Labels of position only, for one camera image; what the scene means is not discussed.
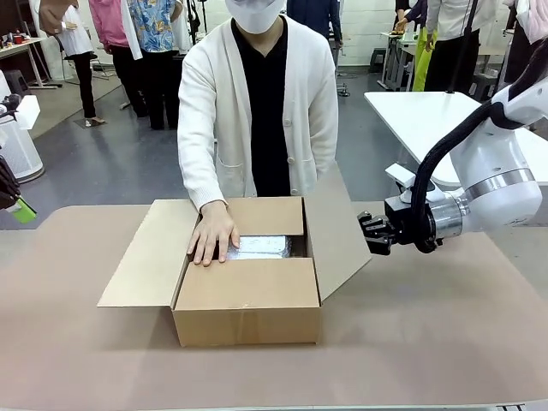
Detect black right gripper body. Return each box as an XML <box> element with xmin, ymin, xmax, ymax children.
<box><xmin>384</xmin><ymin>194</ymin><xmax>419</xmax><ymax>247</ymax></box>

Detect brown cardboard box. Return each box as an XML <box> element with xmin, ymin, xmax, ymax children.
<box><xmin>97</xmin><ymin>164</ymin><xmax>372</xmax><ymax>348</ymax></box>

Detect person's right forearm white sleeve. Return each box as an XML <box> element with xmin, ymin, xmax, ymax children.
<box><xmin>177</xmin><ymin>140</ymin><xmax>230</xmax><ymax>213</ymax></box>

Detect person's left forearm white sleeve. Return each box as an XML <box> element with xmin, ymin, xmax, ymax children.
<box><xmin>310</xmin><ymin>115</ymin><xmax>339</xmax><ymax>181</ymax></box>

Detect person's right hand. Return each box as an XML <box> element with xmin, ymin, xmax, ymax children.
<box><xmin>187</xmin><ymin>200</ymin><xmax>241</xmax><ymax>267</ymax></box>

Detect white air purifier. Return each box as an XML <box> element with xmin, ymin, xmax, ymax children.
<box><xmin>0</xmin><ymin>72</ymin><xmax>46</xmax><ymax>183</ymax></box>

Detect grey plastic stool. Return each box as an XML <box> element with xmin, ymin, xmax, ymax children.
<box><xmin>2</xmin><ymin>69</ymin><xmax>32</xmax><ymax>98</ymax></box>

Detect white side table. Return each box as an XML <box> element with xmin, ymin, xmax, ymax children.
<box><xmin>363</xmin><ymin>91</ymin><xmax>548</xmax><ymax>188</ymax></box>

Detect bubble wrapped clock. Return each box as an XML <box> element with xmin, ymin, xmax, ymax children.
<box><xmin>226</xmin><ymin>234</ymin><xmax>288</xmax><ymax>261</ymax></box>

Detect light wooden work table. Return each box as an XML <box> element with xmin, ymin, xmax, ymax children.
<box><xmin>0</xmin><ymin>36</ymin><xmax>63</xmax><ymax>91</ymax></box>

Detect bystander with brown hijab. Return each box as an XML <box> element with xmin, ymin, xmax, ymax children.
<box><xmin>40</xmin><ymin>0</ymin><xmax>108</xmax><ymax>126</ymax></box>

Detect black step stool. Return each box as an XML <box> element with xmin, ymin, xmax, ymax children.
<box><xmin>368</xmin><ymin>48</ymin><xmax>389</xmax><ymax>74</ymax></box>

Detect bystander in yellow-green trousers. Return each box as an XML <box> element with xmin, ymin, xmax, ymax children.
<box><xmin>396</xmin><ymin>0</ymin><xmax>438</xmax><ymax>93</ymax></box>

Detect white metal-leg desk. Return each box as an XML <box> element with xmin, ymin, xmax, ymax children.
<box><xmin>378</xmin><ymin>29</ymin><xmax>419</xmax><ymax>92</ymax></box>

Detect bystander in pink top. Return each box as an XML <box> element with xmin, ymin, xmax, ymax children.
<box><xmin>87</xmin><ymin>0</ymin><xmax>149</xmax><ymax>119</ymax></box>

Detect bystander with pink scarf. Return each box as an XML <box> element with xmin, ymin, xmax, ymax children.
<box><xmin>503</xmin><ymin>0</ymin><xmax>548</xmax><ymax>85</ymax></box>

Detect bystander white shirt black trousers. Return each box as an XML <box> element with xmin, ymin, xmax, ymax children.
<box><xmin>426</xmin><ymin>0</ymin><xmax>483</xmax><ymax>98</ymax></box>

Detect person torso white cardigan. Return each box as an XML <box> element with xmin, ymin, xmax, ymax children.
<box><xmin>177</xmin><ymin>0</ymin><xmax>339</xmax><ymax>213</ymax></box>

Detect bystander in blue floral shirt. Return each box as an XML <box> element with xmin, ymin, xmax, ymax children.
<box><xmin>128</xmin><ymin>0</ymin><xmax>183</xmax><ymax>130</ymax></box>

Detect bystander in dark clothes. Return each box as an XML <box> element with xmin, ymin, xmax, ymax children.
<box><xmin>286</xmin><ymin>0</ymin><xmax>343</xmax><ymax>44</ymax></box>

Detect white face mask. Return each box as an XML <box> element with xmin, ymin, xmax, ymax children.
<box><xmin>224</xmin><ymin>0</ymin><xmax>286</xmax><ymax>34</ymax></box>

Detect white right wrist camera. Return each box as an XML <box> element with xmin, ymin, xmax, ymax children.
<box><xmin>384</xmin><ymin>164</ymin><xmax>450</xmax><ymax>205</ymax></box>

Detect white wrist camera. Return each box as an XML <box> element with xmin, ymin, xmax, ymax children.
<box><xmin>16</xmin><ymin>94</ymin><xmax>42</xmax><ymax>130</ymax></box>
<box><xmin>384</xmin><ymin>164</ymin><xmax>450</xmax><ymax>205</ymax></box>

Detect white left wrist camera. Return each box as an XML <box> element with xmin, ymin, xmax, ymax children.
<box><xmin>16</xmin><ymin>94</ymin><xmax>42</xmax><ymax>130</ymax></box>

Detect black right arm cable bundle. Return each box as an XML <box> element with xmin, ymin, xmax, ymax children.
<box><xmin>410</xmin><ymin>38</ymin><xmax>548</xmax><ymax>254</ymax></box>

